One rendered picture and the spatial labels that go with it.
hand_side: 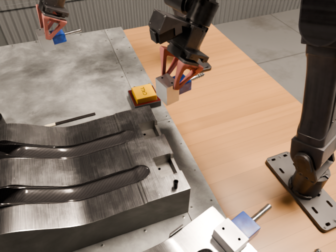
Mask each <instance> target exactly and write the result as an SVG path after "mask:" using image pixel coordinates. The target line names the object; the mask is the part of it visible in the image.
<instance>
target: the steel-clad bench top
mask: <svg viewBox="0 0 336 252"><path fill-rule="evenodd" d="M66 40H67V41H66V42H62V43H59V44H55V45H54V46H55V50H51V51H48V52H44V51H43V49H42V47H41V45H40V42H39V40H36V41H29V42H23V43H17V44H11V45H5V46H0V113H1V115H2V117H3V118H4V120H5V122H6V123H7V124H29V125H38V126H45V125H48V124H52V123H56V122H60V121H64V120H68V119H72V118H75V117H79V116H83V115H87V114H91V113H95V115H93V116H89V117H86V118H82V119H78V120H74V121H70V122H67V123H63V124H59V125H55V126H53V127H69V126H74V125H78V124H82V123H85V122H89V121H92V120H96V119H99V118H103V117H107V116H111V115H114V114H115V113H119V112H123V111H128V110H132V109H134V107H133V105H132V102H131V100H130V98H129V94H128V91H130V90H132V89H131V88H133V87H138V86H142V85H147V84H151V85H152V86H153V87H154V85H153V83H152V82H151V80H150V78H149V76H148V74H147V73H146V71H145V69H144V67H143V65H142V63H141V62H140V60H139V58H138V56H137V54H136V53H135V51H134V49H133V47H132V45H131V44H130V42H129V40H128V38H127V36H126V34H125V33H124V31H123V29H122V27H115V28H109V29H103V30H97V31H91V32H84V33H78V34H72V35H68V36H66ZM154 89H155V87H154ZM155 91H156V89H155ZM151 110H152V112H153V114H154V116H155V118H156V120H157V125H158V128H159V130H160V132H161V134H164V136H165V138H166V140H167V142H168V144H169V146H170V148H171V150H172V152H173V158H174V160H175V162H176V164H177V166H178V168H179V170H180V171H182V172H183V174H184V176H185V178H186V180H187V182H188V184H189V186H190V198H189V208H188V212H186V213H183V214H180V215H177V216H174V217H171V218H168V219H165V220H162V221H159V222H157V223H154V224H151V225H148V226H145V227H142V228H139V229H136V230H133V231H130V232H127V233H124V234H122V235H119V236H116V237H113V238H110V239H107V240H104V241H101V242H98V243H95V244H92V245H90V246H87V247H84V248H81V249H78V250H75V251H72V252H143V251H145V250H148V249H150V248H152V247H154V246H156V245H158V244H160V243H162V242H164V241H165V240H167V239H168V238H169V235H170V233H171V232H173V231H174V230H175V229H177V228H178V227H179V226H181V225H182V224H183V227H185V226H186V225H187V224H189V223H190V222H191V221H193V220H194V219H195V218H197V217H198V216H199V215H201V214H202V213H203V212H205V211H206V210H207V209H209V208H210V207H211V206H214V207H215V208H216V209H217V211H218V212H219V213H220V214H221V215H222V216H223V217H224V218H225V219H227V218H226V216H225V214H224V212H223V210H222V208H221V207H220V205H219V203H218V201H217V199H216V198H215V196H214V194H213V192H212V190H211V189H210V187H209V185H208V183H207V181H206V179H205V178H204V176H203V174H202V172H201V170H200V169H199V167H198V165H197V163H196V161H195V160H194V158H193V156H192V154H191V152H190V150H189V149H188V147H187V145H186V143H185V141H184V140H183V138H182V136H181V134H180V132H179V131H178V129H177V127H176V125H175V123H174V121H173V120H172V118H171V116H170V114H169V112H168V111H167V109H166V107H165V105H164V103H163V102H162V100H161V106H157V107H153V108H151Z"/></svg>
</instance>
